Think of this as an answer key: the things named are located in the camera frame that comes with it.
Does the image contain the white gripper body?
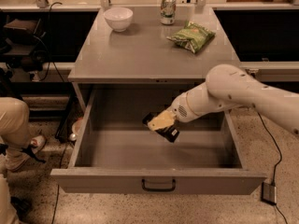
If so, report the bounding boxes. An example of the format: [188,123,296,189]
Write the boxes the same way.
[171,92,195,122]

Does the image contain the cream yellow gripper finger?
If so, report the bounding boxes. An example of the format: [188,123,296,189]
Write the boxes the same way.
[148,110,176,131]

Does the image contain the dark rxbar chocolate bar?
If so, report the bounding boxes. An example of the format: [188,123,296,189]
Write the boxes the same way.
[142,111,179,143]

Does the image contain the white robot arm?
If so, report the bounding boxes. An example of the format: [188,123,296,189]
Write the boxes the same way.
[143,64,299,142]

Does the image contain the open grey top drawer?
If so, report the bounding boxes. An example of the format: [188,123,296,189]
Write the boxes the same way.
[51,89,266,195]

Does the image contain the grey metal drawer cabinet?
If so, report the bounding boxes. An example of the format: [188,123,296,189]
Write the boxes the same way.
[68,5,240,107]

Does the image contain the green chip bag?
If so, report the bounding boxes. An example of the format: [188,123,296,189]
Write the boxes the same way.
[167,21,215,54]

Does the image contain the white ceramic bowl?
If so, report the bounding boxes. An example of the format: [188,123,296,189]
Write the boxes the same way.
[104,7,134,32]

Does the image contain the black power adapter box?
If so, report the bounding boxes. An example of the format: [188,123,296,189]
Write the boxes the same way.
[262,182,277,205]

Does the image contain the white red sneaker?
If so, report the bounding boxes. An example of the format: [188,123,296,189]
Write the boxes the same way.
[30,135,47,150]

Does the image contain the person leg beige trousers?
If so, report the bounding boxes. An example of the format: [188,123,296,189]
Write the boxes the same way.
[0,97,31,171]

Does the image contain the black equipment on left shelf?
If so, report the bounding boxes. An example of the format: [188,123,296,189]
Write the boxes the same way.
[0,15,47,72]

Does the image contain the black drawer handle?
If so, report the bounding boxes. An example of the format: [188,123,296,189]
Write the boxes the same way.
[141,179,177,192]

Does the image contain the black floor cable right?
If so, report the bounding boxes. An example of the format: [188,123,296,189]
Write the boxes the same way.
[256,112,289,224]

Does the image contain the black floor cable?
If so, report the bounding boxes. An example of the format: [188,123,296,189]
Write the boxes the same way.
[50,142,69,224]
[256,112,289,224]

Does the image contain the black cable on left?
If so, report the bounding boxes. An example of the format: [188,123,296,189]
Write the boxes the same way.
[32,2,66,83]

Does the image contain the black floor cable left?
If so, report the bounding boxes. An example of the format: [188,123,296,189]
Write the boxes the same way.
[50,142,69,224]

